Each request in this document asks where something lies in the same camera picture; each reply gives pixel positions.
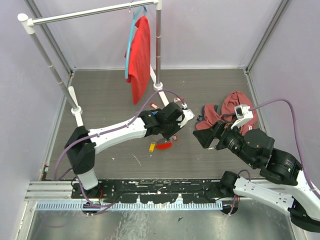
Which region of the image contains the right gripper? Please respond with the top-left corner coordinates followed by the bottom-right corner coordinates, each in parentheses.
top-left (191, 117), bottom-right (256, 166)

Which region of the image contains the keyring with red tag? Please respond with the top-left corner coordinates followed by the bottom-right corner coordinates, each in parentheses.
top-left (155, 138), bottom-right (173, 150)

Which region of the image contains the key with yellow tag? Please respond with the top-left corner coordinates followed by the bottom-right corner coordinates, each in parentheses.
top-left (148, 142), bottom-right (156, 153)

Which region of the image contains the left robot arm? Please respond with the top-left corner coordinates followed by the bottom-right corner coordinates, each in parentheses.
top-left (64, 102), bottom-right (194, 198)

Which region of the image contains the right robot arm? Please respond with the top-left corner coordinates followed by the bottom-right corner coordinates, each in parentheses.
top-left (192, 121), bottom-right (320, 233)

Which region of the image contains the crumpled red shirt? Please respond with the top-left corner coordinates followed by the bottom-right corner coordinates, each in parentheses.
top-left (195, 91), bottom-right (253, 130)

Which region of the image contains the red shirt on hanger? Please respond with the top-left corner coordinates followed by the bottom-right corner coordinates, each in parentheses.
top-left (126, 16), bottom-right (151, 105)

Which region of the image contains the blue hanger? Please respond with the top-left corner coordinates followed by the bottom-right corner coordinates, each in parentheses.
top-left (124, 6), bottom-right (148, 79)

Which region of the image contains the clothes rack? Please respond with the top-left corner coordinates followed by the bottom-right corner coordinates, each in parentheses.
top-left (17, 0), bottom-right (173, 128)

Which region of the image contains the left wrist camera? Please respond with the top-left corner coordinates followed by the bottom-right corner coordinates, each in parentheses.
top-left (178, 109), bottom-right (195, 128)

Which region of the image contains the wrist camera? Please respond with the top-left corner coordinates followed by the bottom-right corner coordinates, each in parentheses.
top-left (231, 104), bottom-right (255, 130)
top-left (178, 109), bottom-right (195, 128)

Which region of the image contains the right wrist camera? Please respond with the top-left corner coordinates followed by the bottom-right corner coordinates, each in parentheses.
top-left (231, 104), bottom-right (255, 130)

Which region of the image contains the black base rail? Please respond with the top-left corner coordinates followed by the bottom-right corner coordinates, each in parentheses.
top-left (85, 179), bottom-right (233, 204)

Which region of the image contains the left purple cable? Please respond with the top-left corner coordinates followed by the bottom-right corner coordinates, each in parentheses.
top-left (53, 89), bottom-right (188, 216)

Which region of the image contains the purple cable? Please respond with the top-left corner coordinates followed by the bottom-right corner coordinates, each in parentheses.
top-left (248, 98), bottom-right (320, 198)
top-left (53, 89), bottom-right (188, 216)

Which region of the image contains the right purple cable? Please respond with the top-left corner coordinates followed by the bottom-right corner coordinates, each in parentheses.
top-left (248, 98), bottom-right (320, 198)

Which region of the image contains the grey cable duct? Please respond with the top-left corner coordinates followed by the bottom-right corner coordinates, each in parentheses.
top-left (35, 200), bottom-right (223, 212)

